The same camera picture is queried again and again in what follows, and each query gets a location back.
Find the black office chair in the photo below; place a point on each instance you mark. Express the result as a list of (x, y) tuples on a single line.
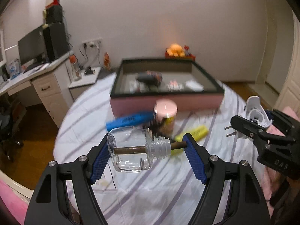
[(8, 126)]

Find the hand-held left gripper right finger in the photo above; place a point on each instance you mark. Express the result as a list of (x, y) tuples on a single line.
[(195, 161)]

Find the small black device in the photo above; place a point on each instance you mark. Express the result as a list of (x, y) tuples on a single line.
[(88, 71)]

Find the yellow green highlighter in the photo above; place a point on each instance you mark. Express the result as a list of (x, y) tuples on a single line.
[(199, 131)]

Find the white side table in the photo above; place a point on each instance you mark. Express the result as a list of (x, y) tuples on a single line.
[(82, 84)]

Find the striped white quilt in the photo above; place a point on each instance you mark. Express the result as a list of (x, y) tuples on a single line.
[(152, 192)]

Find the pink storage box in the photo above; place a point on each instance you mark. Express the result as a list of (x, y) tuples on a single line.
[(164, 103)]

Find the white charger plug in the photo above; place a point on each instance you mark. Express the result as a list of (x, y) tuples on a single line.
[(254, 114)]

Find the clear heart acrylic plate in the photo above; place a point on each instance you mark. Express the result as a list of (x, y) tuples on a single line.
[(107, 185)]

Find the black computer monitor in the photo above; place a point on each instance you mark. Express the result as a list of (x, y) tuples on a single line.
[(31, 46)]

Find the pink blanket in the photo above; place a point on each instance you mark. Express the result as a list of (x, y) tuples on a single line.
[(11, 206)]

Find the white card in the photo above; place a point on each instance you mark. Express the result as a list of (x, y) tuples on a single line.
[(194, 85)]

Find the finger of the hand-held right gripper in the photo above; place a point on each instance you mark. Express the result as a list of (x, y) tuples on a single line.
[(246, 127), (286, 121)]

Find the yellow patterned can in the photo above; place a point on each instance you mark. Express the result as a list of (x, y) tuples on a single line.
[(170, 124)]

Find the small cream stand ornament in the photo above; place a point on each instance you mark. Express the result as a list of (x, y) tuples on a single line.
[(44, 16)]

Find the black computer tower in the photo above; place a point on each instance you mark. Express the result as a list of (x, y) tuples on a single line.
[(56, 42)]

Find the blue marker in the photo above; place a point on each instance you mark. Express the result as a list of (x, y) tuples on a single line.
[(126, 120)]

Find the wall power outlet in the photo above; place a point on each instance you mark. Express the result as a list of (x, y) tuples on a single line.
[(92, 41)]

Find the pink bed sheet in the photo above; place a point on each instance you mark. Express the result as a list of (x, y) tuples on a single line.
[(290, 111)]

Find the dark top low cabinet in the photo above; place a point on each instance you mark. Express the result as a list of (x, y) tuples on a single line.
[(106, 75)]

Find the red cap bottle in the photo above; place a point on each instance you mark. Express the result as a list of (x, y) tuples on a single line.
[(75, 69)]

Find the white plush toy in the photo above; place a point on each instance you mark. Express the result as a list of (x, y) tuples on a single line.
[(134, 85)]

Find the black speaker box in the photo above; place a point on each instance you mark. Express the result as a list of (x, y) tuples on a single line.
[(55, 15)]

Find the pink plush toy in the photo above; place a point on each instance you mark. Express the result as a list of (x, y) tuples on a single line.
[(174, 84)]

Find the brown stick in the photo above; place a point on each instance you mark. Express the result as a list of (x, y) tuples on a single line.
[(129, 150)]

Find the clear glass bottle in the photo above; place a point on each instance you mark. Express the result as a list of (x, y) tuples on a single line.
[(131, 157)]

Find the blue white box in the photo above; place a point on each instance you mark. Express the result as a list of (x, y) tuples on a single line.
[(13, 68)]

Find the black long plastic tool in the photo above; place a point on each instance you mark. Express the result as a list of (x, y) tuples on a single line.
[(146, 78)]

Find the white desk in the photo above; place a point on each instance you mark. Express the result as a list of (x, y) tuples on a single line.
[(56, 93)]

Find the person's right hand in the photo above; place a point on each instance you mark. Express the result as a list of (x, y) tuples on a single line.
[(293, 192)]

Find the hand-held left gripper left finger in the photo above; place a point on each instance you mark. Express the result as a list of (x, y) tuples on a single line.
[(99, 161)]

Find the orange plush octopus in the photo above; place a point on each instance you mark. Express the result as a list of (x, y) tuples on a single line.
[(175, 49)]

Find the pink lid jar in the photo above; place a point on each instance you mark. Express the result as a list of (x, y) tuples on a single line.
[(165, 107)]

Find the black keyboard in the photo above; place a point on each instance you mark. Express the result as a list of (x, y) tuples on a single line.
[(35, 66)]

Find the cream door frame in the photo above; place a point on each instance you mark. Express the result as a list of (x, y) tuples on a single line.
[(288, 86)]

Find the orange figure ornament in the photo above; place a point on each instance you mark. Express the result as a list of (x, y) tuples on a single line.
[(107, 61)]

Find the white glass door cabinet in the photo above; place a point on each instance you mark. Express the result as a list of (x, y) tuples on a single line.
[(2, 44)]

